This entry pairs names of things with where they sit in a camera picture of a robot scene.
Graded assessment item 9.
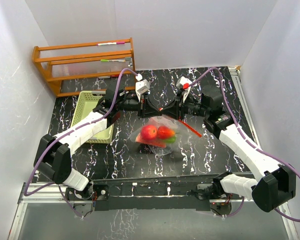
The pale green plastic basket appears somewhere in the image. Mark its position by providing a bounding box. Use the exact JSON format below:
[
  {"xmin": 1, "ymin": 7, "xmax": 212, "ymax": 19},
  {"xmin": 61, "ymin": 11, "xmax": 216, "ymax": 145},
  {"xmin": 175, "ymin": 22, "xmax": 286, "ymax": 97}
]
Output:
[{"xmin": 70, "ymin": 90, "xmax": 114, "ymax": 144}]

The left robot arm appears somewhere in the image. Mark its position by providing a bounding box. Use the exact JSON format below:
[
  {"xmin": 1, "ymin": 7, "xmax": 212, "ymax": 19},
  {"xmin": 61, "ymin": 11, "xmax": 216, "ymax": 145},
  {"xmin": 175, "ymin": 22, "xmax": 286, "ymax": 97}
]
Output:
[{"xmin": 33, "ymin": 90, "xmax": 162, "ymax": 200}]

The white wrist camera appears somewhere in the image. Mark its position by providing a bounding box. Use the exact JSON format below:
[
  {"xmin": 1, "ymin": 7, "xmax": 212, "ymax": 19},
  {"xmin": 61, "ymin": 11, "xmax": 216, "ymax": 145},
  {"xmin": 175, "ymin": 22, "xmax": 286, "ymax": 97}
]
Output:
[
  {"xmin": 135, "ymin": 79, "xmax": 150, "ymax": 102},
  {"xmin": 176, "ymin": 76, "xmax": 192, "ymax": 98}
]

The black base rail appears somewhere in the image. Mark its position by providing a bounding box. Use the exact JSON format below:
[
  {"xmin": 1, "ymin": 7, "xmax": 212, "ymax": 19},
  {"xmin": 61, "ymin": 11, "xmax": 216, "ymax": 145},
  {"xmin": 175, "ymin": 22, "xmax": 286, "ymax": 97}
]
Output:
[{"xmin": 62, "ymin": 174, "xmax": 241, "ymax": 212}]

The aluminium frame rail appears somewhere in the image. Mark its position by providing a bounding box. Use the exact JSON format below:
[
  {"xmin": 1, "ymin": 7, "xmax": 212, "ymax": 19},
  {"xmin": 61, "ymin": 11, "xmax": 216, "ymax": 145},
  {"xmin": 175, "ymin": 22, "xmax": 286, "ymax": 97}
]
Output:
[{"xmin": 9, "ymin": 183, "xmax": 299, "ymax": 240}]

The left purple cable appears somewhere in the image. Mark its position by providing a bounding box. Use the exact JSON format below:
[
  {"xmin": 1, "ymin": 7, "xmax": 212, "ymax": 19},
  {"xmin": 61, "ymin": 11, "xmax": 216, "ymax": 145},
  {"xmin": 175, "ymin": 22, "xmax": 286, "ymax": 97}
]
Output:
[{"xmin": 23, "ymin": 67, "xmax": 143, "ymax": 221}]

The fake watermelon slice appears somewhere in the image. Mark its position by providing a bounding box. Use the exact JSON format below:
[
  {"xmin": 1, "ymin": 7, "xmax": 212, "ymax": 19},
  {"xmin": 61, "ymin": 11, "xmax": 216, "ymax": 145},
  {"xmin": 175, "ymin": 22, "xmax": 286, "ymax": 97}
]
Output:
[{"xmin": 135, "ymin": 134, "xmax": 167, "ymax": 148}]

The pink white marker pen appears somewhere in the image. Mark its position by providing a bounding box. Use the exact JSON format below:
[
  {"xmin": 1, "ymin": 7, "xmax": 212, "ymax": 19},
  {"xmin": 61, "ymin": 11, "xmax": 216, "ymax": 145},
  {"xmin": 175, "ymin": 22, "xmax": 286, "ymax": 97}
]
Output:
[{"xmin": 97, "ymin": 41, "xmax": 126, "ymax": 46}]

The clear zip top bag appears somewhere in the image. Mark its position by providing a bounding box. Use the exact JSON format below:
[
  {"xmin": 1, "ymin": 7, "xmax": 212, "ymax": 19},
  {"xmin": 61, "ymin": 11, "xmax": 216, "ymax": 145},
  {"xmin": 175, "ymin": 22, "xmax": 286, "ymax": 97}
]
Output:
[{"xmin": 129, "ymin": 115, "xmax": 202, "ymax": 156}]

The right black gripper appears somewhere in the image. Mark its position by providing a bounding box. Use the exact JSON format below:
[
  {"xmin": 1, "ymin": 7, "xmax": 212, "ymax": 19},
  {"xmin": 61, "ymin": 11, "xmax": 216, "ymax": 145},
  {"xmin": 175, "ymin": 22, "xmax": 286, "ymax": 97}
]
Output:
[{"xmin": 160, "ymin": 91, "xmax": 209, "ymax": 121}]

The red fake wax apple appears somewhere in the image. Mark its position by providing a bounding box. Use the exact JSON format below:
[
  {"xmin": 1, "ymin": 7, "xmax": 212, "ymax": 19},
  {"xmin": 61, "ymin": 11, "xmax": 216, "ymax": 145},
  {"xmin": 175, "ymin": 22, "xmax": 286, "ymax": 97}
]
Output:
[{"xmin": 157, "ymin": 125, "xmax": 176, "ymax": 140}]

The wooden shelf rack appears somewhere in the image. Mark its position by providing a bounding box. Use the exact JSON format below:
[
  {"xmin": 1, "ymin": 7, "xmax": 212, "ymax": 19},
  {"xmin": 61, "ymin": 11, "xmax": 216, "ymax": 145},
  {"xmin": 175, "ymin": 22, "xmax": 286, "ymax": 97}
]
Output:
[{"xmin": 31, "ymin": 37, "xmax": 136, "ymax": 98}]

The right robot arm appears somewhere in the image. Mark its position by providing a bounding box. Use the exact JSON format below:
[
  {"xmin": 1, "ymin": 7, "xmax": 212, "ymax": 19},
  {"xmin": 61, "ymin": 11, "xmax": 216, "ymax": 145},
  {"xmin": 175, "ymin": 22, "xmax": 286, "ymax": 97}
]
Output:
[{"xmin": 161, "ymin": 85, "xmax": 296, "ymax": 213}]

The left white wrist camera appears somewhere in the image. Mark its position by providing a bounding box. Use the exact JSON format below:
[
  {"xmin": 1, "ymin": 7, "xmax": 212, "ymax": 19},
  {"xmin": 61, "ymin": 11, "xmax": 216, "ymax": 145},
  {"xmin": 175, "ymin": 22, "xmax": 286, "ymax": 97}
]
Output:
[{"xmin": 135, "ymin": 79, "xmax": 150, "ymax": 102}]

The green white marker pen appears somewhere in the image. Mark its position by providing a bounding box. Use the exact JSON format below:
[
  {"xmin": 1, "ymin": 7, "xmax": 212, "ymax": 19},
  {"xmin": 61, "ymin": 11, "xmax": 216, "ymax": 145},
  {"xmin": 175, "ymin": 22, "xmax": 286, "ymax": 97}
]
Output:
[{"xmin": 100, "ymin": 59, "xmax": 126, "ymax": 63}]

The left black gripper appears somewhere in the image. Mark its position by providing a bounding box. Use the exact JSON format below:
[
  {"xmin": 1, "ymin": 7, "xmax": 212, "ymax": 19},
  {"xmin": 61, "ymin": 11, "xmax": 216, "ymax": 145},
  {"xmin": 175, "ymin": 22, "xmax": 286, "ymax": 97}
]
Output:
[{"xmin": 116, "ymin": 91, "xmax": 162, "ymax": 120}]

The green fake leaf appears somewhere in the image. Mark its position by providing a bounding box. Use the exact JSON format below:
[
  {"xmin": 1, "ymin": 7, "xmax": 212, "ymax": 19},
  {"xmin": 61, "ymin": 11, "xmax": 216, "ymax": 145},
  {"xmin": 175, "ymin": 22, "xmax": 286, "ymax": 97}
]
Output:
[{"xmin": 163, "ymin": 136, "xmax": 176, "ymax": 144}]

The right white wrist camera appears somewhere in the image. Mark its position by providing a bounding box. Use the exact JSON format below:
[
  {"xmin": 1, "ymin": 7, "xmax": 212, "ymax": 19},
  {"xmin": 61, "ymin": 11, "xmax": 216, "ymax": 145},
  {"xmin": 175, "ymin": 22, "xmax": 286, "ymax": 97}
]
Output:
[{"xmin": 176, "ymin": 76, "xmax": 192, "ymax": 98}]

